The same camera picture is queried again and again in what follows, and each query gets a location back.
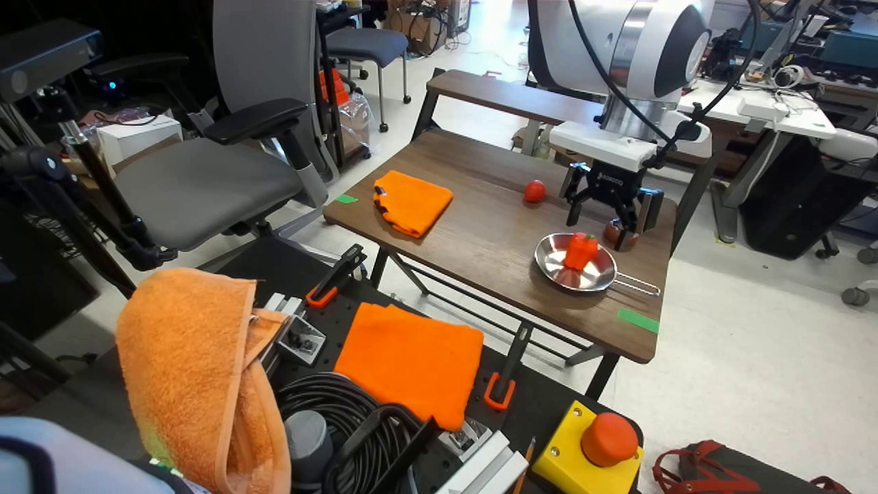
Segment blue white device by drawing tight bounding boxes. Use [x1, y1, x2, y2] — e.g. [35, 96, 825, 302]
[0, 415, 180, 494]

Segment orange terry towel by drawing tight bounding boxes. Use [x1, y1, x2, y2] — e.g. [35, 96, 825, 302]
[113, 266, 295, 494]

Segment black clamp orange handle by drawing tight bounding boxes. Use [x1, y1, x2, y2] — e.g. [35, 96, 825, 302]
[302, 240, 369, 312]
[479, 317, 535, 415]

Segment red and black bag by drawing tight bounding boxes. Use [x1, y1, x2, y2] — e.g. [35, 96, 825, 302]
[648, 437, 856, 494]

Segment black metal table frame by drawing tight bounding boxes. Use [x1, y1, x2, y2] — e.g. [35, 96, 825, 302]
[364, 243, 626, 406]

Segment flat orange cloth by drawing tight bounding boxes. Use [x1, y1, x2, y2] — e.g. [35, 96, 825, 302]
[331, 298, 486, 434]

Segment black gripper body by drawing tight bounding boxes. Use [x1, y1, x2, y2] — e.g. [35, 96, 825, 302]
[559, 159, 666, 231]

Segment small reddish brown object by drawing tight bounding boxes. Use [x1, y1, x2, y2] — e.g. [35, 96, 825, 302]
[600, 217, 629, 250]

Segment white desk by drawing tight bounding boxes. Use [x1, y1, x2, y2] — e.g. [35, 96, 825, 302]
[679, 80, 878, 165]

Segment yellow emergency stop red button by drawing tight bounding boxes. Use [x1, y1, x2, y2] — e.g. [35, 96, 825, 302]
[530, 397, 645, 494]

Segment red toy pepper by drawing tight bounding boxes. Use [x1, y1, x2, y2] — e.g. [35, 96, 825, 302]
[559, 231, 604, 277]

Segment silver metal bracket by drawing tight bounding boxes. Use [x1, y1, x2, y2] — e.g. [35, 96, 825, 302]
[260, 291, 330, 371]

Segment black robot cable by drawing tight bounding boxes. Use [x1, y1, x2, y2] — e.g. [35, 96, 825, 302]
[566, 0, 780, 173]

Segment grey cylinder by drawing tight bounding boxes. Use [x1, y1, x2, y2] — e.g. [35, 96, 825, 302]
[282, 406, 338, 489]

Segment folded orange cloth with black strap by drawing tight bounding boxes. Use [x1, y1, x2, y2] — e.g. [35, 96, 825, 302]
[369, 168, 454, 243]

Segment small grey chair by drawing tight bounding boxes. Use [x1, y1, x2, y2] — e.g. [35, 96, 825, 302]
[319, 21, 417, 135]

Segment silver aluminium extrusion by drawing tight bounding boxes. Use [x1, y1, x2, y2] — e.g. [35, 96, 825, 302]
[435, 426, 533, 494]

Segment grey office chair black armrests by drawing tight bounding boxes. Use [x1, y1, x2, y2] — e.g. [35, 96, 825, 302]
[84, 0, 335, 271]

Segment black stereo camera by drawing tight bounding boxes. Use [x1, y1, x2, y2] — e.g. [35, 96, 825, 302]
[0, 18, 103, 100]

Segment brown top bench desk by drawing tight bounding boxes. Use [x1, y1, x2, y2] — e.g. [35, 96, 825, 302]
[409, 66, 609, 142]

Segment red toy tomato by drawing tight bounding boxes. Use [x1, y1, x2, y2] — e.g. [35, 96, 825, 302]
[522, 176, 552, 205]

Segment black cable bundle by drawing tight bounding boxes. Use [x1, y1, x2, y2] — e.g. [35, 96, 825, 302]
[272, 367, 445, 494]

